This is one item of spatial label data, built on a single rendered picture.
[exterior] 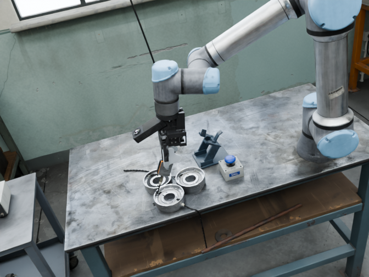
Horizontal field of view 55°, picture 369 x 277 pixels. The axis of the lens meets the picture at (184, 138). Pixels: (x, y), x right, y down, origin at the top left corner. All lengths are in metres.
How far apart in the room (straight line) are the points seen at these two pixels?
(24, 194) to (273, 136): 1.12
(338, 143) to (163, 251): 0.75
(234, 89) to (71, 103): 1.33
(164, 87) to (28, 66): 1.86
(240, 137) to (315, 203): 0.40
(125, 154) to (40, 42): 1.39
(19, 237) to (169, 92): 0.87
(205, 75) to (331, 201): 0.82
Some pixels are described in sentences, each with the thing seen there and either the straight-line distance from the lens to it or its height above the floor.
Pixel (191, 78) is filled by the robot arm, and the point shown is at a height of 1.24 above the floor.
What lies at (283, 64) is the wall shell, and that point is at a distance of 3.15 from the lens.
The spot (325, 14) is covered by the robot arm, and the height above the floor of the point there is 1.37.
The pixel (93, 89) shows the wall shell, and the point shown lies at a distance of 2.80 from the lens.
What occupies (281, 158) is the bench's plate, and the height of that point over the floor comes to 0.80.
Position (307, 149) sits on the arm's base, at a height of 0.84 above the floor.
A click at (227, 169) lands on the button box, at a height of 0.84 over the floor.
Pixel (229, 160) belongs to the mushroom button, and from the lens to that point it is 1.24.
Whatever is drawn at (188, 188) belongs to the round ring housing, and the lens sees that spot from 1.23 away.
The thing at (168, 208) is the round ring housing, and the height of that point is 0.83.
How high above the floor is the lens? 1.65
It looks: 34 degrees down
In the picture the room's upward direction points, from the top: 11 degrees counter-clockwise
